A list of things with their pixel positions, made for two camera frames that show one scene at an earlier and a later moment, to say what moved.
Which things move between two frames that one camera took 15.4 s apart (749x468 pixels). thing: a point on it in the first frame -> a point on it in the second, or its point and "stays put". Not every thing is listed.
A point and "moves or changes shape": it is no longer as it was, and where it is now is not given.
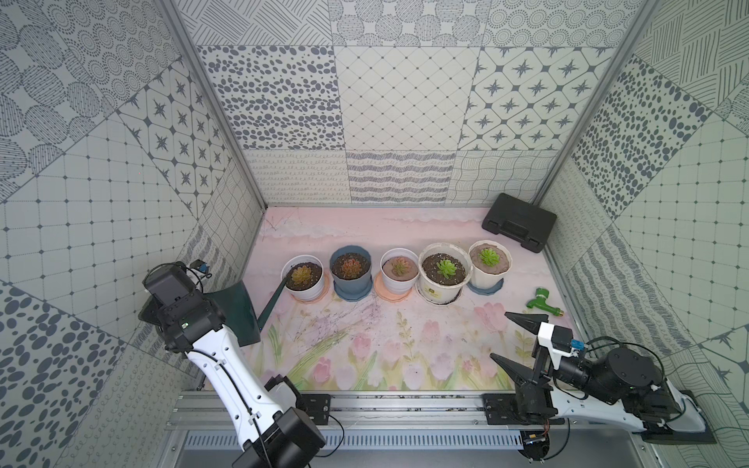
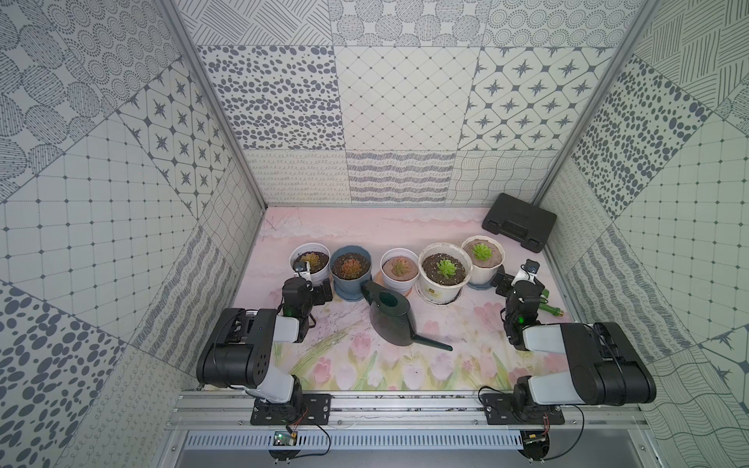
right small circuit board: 535,444 stays put
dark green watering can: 234,301 -> 391,319
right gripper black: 539,374 -> 505,281
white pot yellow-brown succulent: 305,276 moves or changes shape
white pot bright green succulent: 490,262 stays put
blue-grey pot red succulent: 351,271 stays put
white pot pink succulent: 400,270 stays put
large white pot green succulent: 444,268 stays put
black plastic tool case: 521,220 stays put
